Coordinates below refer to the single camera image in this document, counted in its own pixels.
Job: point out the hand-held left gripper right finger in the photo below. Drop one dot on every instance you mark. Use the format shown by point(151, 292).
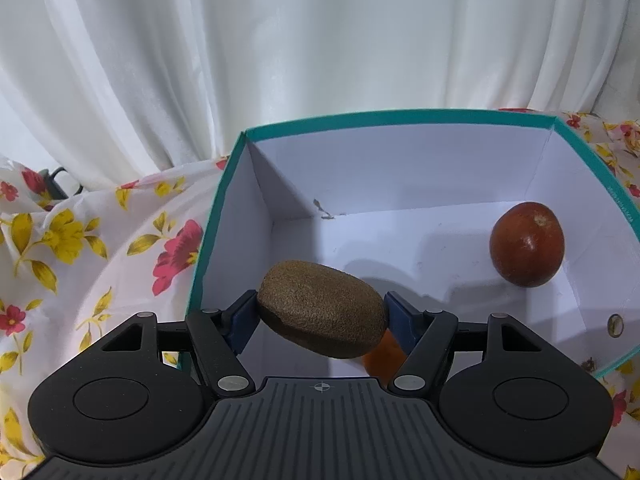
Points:
point(400, 321)

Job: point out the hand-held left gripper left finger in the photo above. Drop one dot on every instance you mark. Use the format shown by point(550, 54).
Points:
point(244, 321)

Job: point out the brown kiwi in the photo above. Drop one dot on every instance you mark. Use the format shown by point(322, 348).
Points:
point(320, 310)

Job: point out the teal cardboard box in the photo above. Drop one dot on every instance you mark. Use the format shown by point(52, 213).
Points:
point(400, 170)

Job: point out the orange mandarin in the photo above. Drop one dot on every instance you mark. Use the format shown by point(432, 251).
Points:
point(382, 362)

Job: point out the small dark red apple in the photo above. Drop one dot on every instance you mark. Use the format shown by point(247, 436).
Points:
point(526, 244)

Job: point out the floral tablecloth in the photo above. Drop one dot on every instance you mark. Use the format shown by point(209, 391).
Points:
point(75, 260)

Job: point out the white curtain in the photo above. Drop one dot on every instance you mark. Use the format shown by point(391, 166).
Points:
point(300, 35)

